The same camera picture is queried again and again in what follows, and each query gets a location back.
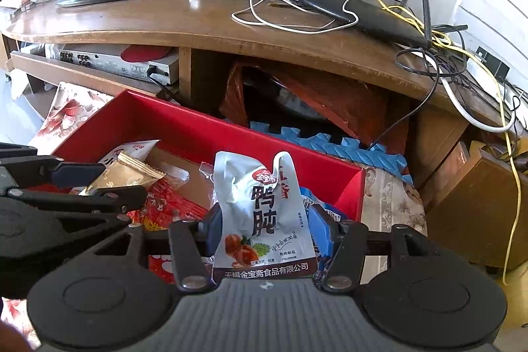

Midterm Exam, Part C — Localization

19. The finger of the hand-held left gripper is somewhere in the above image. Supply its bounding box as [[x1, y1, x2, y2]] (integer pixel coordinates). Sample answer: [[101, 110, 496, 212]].
[[0, 143, 107, 190], [0, 185, 148, 215]]

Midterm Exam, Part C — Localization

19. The red table tennis paddle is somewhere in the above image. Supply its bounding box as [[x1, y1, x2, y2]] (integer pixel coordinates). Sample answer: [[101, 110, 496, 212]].
[[119, 45, 174, 66]]

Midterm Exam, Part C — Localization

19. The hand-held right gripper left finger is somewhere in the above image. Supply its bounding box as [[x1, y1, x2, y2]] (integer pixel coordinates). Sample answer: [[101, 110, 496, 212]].
[[93, 206, 225, 293]]

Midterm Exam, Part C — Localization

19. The white snack pouch black print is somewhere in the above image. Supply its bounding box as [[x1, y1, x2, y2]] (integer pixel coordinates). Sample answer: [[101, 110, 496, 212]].
[[212, 151, 318, 283]]

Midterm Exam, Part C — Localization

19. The black plug adapter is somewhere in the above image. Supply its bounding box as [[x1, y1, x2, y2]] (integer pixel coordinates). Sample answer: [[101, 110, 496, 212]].
[[476, 46, 511, 81]]

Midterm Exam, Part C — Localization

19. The red floral printed sheet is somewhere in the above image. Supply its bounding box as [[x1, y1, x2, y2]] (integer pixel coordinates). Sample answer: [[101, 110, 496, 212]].
[[27, 82, 115, 155]]

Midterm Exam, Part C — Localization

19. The red cardboard box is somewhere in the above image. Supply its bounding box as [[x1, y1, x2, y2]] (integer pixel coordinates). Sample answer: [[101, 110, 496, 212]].
[[51, 89, 366, 221]]

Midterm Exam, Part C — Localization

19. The thick white cable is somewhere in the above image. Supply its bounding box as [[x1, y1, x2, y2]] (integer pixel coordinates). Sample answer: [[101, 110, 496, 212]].
[[441, 75, 517, 133]]

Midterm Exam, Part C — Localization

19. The red snack packet white print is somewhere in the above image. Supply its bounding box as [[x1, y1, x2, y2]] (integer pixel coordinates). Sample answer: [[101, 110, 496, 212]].
[[148, 253, 178, 285]]

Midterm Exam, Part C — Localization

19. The brown wooden cabinet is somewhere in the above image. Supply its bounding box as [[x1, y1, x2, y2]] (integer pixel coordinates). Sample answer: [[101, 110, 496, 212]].
[[424, 141, 528, 271]]

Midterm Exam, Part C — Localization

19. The blue foam mat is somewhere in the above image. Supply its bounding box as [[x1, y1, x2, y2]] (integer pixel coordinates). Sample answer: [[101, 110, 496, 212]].
[[249, 121, 414, 184]]

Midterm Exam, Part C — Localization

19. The beige floral cushioned stool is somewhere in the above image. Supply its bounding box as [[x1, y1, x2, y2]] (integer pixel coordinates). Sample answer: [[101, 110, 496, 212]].
[[359, 166, 428, 267]]

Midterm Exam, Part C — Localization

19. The wooden television stand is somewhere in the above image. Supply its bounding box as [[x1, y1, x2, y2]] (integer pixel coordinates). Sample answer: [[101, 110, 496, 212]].
[[0, 0, 521, 188]]

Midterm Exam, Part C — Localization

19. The clear packet brown snack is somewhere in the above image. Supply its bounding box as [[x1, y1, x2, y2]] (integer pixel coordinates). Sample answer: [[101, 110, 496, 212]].
[[146, 149, 216, 209]]

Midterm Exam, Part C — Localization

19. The red patterned snack packet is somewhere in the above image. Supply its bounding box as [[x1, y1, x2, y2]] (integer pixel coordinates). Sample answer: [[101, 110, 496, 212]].
[[127, 176, 210, 232]]

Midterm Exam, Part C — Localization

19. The yellow cable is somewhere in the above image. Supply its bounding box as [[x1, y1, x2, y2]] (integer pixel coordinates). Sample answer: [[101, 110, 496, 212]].
[[344, 0, 524, 283]]

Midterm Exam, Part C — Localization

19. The blue snack packet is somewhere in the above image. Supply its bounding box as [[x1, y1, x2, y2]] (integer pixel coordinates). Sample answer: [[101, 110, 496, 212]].
[[299, 187, 352, 274]]

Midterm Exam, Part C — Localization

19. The black cable bundle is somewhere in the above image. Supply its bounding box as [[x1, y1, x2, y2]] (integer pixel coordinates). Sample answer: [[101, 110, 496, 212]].
[[366, 46, 469, 151]]

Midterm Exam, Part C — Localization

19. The black receiver power cord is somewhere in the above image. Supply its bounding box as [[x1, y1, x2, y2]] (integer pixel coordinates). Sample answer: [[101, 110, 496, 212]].
[[148, 64, 183, 106]]

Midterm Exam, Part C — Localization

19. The silver audio receiver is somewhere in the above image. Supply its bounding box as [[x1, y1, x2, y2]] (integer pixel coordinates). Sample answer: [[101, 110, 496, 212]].
[[20, 45, 181, 87]]

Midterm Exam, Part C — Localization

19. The gold snack packet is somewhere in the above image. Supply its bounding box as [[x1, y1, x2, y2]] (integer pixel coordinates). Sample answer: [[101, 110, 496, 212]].
[[78, 152, 166, 197]]

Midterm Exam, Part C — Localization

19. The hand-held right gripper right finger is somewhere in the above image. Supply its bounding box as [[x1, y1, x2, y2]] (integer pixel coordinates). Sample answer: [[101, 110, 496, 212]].
[[309, 204, 440, 293]]

